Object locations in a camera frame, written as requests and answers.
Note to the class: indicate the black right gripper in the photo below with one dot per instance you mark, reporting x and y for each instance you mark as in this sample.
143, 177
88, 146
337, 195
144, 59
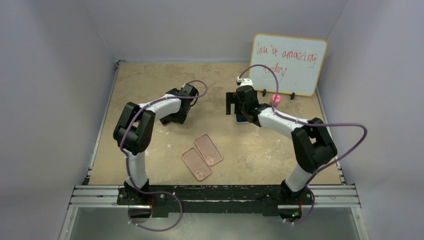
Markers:
231, 99

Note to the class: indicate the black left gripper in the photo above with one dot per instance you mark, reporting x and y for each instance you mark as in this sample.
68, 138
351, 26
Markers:
180, 116

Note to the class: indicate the phone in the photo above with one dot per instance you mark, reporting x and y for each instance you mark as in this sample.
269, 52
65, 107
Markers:
240, 119
165, 122

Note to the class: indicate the pink phone case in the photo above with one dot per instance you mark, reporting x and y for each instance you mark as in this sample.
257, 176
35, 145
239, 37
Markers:
208, 149
196, 163

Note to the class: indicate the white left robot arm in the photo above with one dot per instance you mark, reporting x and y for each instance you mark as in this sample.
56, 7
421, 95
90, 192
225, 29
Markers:
134, 130

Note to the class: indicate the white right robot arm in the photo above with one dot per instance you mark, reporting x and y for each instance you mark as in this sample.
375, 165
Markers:
312, 143

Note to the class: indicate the pink capped bottle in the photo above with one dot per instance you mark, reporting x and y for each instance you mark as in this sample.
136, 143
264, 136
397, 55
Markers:
275, 100

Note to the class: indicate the yellow framed whiteboard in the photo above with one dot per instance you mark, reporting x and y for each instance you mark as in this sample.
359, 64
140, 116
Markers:
286, 64

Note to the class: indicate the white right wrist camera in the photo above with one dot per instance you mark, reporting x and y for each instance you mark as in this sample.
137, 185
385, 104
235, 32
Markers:
244, 81

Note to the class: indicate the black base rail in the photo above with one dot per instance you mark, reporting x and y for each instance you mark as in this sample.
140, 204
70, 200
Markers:
267, 200

